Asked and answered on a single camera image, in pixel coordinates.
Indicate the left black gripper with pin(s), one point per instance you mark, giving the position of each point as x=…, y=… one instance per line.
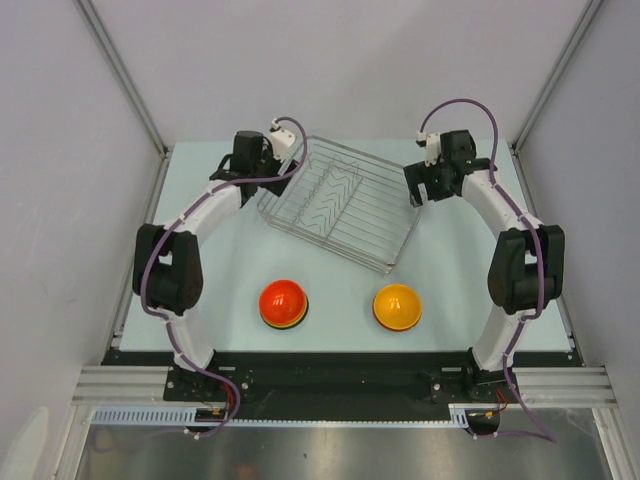
x=276, y=186

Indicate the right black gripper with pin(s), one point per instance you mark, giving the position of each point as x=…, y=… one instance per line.
x=418, y=173

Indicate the wire dish rack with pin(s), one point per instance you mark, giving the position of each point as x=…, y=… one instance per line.
x=346, y=201

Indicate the red-orange bowl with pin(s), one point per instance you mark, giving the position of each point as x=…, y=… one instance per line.
x=283, y=296

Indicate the yellow-green bowl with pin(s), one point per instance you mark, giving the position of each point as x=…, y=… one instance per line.
x=283, y=321

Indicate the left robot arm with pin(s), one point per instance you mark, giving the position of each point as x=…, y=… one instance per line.
x=168, y=274

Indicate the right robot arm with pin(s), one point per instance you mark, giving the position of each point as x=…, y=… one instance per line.
x=527, y=267

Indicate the orange-yellow bowl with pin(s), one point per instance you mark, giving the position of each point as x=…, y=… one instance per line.
x=397, y=300

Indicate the blue white patterned bowl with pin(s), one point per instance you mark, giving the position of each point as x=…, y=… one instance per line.
x=284, y=325

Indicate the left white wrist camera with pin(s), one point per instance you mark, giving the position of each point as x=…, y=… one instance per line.
x=282, y=141

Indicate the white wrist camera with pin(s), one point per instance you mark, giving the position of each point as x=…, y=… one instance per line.
x=431, y=144
x=282, y=141

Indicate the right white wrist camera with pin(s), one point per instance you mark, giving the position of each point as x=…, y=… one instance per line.
x=431, y=144

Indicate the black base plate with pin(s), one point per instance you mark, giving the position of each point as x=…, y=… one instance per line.
x=340, y=387

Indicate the aluminium frame rail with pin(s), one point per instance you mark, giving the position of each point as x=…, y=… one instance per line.
x=540, y=388

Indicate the white cable duct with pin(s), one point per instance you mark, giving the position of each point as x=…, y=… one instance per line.
x=193, y=417

